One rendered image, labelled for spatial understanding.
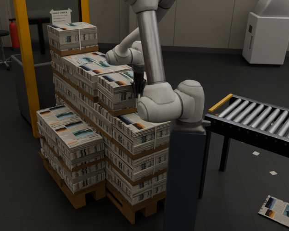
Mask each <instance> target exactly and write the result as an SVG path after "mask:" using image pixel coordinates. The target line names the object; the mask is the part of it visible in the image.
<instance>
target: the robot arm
mask: <svg viewBox="0 0 289 231"><path fill-rule="evenodd" d="M124 2H125V3H126V4H128V5H130V6H131V7H132V10H133V11H134V13H135V14H136V15H137V19H138V26H139V27H138V28H136V29H135V30H134V31H133V32H131V33H130V34H129V35H128V36H127V37H126V38H125V39H124V40H123V41H122V42H121V43H120V44H119V45H117V46H116V47H115V48H113V49H112V50H109V51H108V52H107V53H106V55H105V58H106V62H107V63H108V64H109V65H112V66H122V65H126V64H132V65H133V81H132V82H130V83H131V85H132V89H133V93H134V94H136V95H135V98H136V102H137V103H138V105H137V112H138V115H139V117H140V118H141V119H142V120H144V121H147V122H151V123H163V122H168V121H172V120H173V129H172V131H173V132H194V133H201V134H203V133H205V130H204V128H203V127H207V126H210V125H211V124H210V121H206V120H203V119H202V115H203V110H204V101H205V97H204V91H203V88H202V86H201V85H200V83H199V82H197V81H194V80H185V81H183V82H181V83H180V84H179V85H178V88H177V89H175V90H173V89H172V87H171V85H170V84H169V83H168V82H166V78H165V71H164V65H163V58H162V52H161V43H160V36H159V30H158V23H159V22H160V21H161V19H162V18H163V17H164V15H165V14H166V13H167V12H168V10H169V9H170V8H171V7H172V5H173V3H174V2H175V0H124ZM139 38H140V40H141V41H137V39H139ZM131 44H132V47H131V48H129V46H130V45H131ZM144 71H145V72H146V78H147V80H146V79H144ZM146 81H147V84H148V85H146V86H145V83H146ZM142 93H143V97H141V94H142Z"/></svg>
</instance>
